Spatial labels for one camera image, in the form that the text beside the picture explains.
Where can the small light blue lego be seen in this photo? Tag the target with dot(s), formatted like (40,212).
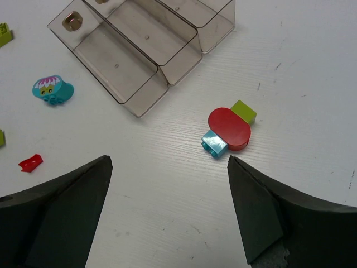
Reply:
(213,144)

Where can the teal flower face lego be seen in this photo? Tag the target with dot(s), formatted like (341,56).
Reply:
(53,90)

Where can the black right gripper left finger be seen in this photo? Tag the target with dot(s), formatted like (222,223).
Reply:
(53,224)

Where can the red rounded lego brick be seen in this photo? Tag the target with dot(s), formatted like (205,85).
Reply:
(230,128)

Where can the lime green lego brick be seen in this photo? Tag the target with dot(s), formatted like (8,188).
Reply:
(5,34)

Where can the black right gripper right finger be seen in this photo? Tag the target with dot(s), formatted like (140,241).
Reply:
(283,227)

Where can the small red lego piece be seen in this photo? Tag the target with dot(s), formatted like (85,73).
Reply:
(29,165)

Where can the clear tiered plastic organizer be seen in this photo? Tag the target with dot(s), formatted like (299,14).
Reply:
(138,49)

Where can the lime green long lego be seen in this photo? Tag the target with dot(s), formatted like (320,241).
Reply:
(2,138)

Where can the lime green square lego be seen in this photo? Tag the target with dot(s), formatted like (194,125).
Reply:
(244,112)

